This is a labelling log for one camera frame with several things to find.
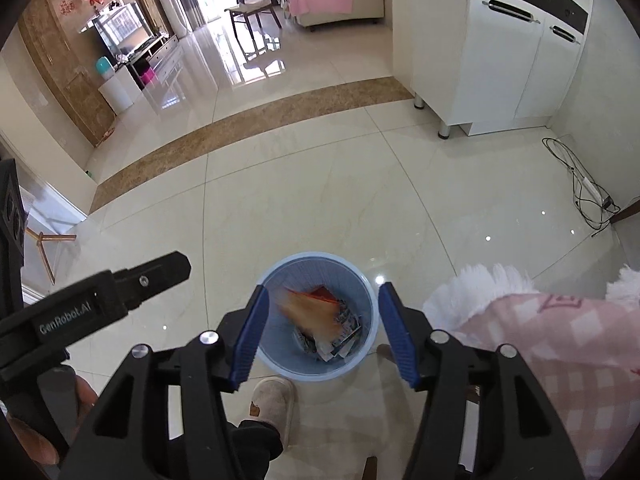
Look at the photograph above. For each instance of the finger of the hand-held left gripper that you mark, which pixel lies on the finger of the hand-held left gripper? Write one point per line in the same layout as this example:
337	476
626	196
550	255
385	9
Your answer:
155	277

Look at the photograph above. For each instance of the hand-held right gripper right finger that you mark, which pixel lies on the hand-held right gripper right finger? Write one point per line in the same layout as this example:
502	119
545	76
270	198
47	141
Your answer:
397	335

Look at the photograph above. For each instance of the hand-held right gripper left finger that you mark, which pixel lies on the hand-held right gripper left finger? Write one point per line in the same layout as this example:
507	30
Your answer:
250	335

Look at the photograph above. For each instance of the red tan paper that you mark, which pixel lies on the red tan paper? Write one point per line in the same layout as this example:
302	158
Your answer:
310	315

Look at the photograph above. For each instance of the blue plastic wastebasket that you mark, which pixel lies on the blue plastic wastebasket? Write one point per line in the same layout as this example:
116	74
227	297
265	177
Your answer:
320	265

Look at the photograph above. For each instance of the person's left hand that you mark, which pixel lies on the person's left hand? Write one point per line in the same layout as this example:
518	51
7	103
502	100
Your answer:
30	440

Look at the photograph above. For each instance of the pile of paper scraps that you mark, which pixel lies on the pile of paper scraps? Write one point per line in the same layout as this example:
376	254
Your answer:
345	340

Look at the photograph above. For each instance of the beige slipper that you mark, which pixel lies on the beige slipper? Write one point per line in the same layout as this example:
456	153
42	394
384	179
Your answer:
272	400

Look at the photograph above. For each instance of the wooden rack leg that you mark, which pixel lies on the wooden rack leg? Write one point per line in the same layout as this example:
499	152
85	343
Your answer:
47	250

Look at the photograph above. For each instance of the person's dark trouser leg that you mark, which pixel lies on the person's dark trouser leg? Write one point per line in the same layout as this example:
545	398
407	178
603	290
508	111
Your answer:
255	445

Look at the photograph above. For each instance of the pink checked tablecloth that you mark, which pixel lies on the pink checked tablecloth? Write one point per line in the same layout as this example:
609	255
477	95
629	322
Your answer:
560	360

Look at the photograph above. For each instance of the white appliance with teal top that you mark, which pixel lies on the white appliance with teal top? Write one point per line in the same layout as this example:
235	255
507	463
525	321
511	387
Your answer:
117	92

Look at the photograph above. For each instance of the pink stool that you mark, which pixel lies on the pink stool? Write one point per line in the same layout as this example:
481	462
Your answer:
148	79

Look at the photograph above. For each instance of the white television stand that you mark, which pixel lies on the white television stand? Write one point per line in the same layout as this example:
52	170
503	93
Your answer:
162	50

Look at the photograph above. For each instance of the flat television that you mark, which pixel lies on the flat television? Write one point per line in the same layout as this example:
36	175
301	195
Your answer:
122	30

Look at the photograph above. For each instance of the white standing air conditioner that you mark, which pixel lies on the white standing air conditioner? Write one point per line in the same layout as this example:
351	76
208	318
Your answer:
170	5

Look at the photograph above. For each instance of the white black sideboard cabinet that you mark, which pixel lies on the white black sideboard cabinet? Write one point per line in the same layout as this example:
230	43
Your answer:
500	60

